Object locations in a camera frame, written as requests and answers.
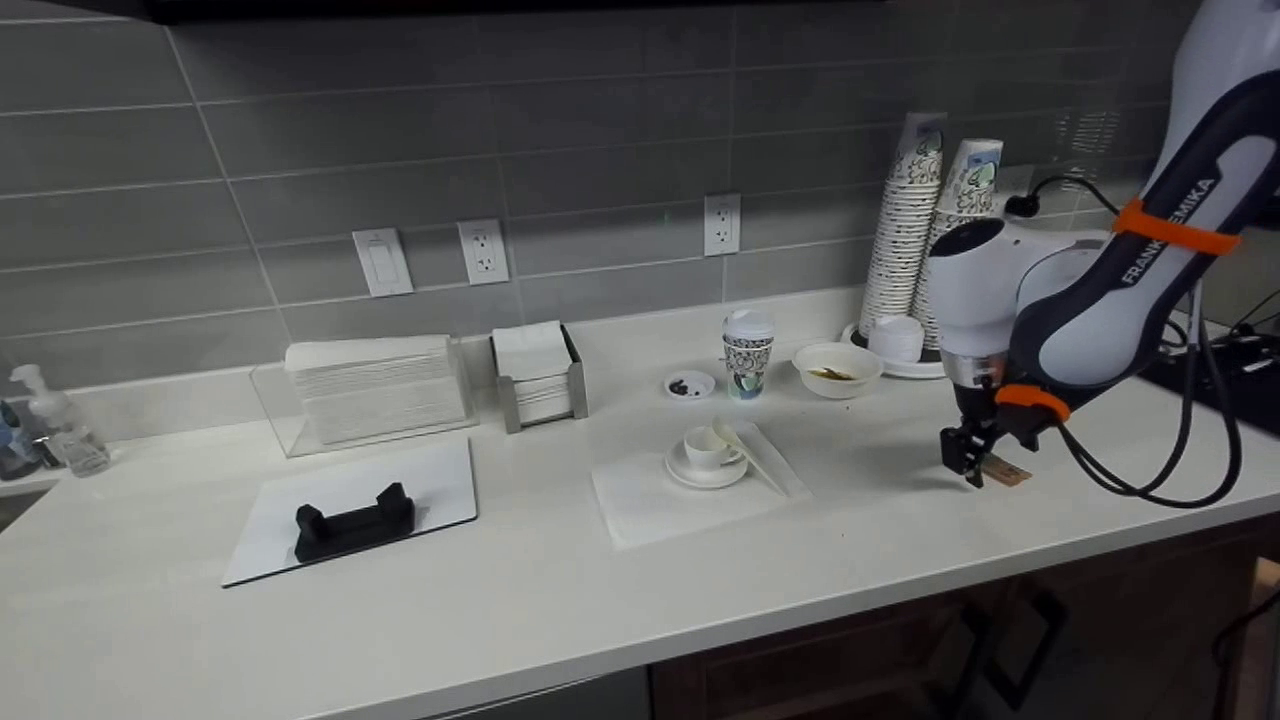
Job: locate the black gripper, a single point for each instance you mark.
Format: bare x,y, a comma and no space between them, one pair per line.
979,423

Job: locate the brown paper sachet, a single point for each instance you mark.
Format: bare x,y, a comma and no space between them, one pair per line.
1006,468

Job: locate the white and navy robot arm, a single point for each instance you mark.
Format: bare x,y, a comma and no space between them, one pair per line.
1064,307

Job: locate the white ceramic bowl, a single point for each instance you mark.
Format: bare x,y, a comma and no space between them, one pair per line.
855,360

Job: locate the yellow sachet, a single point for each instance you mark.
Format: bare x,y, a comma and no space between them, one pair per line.
834,372

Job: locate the white ribbed cup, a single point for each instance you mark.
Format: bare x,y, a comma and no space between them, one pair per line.
899,342

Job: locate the printed paper cup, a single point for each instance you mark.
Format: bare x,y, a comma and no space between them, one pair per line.
749,357

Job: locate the dark wooden base cabinet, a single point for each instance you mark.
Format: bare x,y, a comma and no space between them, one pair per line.
827,665

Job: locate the white saucer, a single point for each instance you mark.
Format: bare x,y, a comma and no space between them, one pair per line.
713,479

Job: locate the white teacup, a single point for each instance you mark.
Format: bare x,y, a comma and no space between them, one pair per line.
708,446

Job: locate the small white plate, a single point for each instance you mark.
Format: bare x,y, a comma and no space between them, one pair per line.
706,392

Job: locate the wrapped paper cup stack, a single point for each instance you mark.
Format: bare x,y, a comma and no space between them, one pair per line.
969,187

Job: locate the black flat device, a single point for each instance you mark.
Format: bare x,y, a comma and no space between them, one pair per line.
1235,372

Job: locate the dark pods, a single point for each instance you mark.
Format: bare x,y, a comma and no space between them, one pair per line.
687,387

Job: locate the clear plastic tray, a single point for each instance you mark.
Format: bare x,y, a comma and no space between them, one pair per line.
640,506

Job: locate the white sugar packet holder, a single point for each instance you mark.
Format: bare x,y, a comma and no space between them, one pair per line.
541,402

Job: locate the white napkin stack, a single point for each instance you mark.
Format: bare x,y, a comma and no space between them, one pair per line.
530,348

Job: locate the white rectangular board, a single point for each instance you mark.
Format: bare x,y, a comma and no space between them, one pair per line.
443,486

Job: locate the clear acrylic box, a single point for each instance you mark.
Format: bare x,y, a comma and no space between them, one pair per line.
362,402

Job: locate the clear pump soap bottle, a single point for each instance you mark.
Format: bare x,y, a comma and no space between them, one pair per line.
66,435

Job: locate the white wall outlet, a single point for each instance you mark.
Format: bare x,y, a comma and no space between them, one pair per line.
383,263
482,252
720,227

